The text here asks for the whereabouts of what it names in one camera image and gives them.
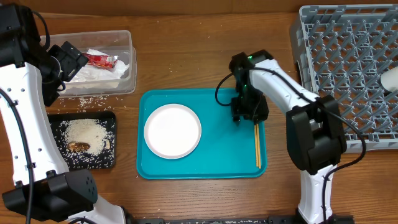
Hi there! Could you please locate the wooden chopstick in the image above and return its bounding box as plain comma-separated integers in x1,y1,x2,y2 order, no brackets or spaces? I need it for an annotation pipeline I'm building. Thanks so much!
254,124,261,169
255,124,261,169

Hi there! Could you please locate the white napkin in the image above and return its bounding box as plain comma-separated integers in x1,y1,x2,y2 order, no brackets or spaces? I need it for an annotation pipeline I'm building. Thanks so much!
72,49,129,83

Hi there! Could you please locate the red snack wrapper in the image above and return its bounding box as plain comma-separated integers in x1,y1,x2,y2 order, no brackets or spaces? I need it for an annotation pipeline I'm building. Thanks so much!
83,53,118,69

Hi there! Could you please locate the large white plate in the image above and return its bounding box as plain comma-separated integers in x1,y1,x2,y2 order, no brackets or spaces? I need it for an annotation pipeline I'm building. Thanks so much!
144,104,201,159

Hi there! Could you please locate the white rice pile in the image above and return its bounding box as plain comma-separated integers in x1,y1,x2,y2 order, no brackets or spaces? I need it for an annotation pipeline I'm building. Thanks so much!
62,119,111,156

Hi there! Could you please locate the brown food scrap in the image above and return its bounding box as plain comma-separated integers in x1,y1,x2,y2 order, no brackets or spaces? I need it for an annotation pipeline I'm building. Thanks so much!
68,142,90,152

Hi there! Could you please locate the white cup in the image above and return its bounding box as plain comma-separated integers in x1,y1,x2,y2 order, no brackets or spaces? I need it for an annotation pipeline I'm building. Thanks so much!
380,67,398,92

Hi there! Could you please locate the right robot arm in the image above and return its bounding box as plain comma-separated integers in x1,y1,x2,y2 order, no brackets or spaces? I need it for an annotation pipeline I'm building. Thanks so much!
229,50,347,223

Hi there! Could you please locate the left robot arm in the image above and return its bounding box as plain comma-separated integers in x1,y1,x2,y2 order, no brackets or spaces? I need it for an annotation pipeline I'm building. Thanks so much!
1,3,134,223

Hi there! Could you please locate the grey dishwasher rack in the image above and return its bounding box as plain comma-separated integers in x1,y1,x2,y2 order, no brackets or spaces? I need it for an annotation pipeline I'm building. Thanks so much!
290,4,397,151

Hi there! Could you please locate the clear plastic bin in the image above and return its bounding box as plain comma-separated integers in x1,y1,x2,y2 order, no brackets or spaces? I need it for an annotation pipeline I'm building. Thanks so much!
50,30,137,97

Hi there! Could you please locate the teal serving tray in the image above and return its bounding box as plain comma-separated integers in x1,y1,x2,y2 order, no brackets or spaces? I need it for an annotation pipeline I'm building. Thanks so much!
136,88,267,180

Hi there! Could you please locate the black tray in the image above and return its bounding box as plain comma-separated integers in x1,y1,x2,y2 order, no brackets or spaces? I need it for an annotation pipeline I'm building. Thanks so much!
48,111,117,170

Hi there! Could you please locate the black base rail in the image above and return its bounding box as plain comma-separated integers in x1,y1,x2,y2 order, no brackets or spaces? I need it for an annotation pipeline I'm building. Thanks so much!
133,214,355,224

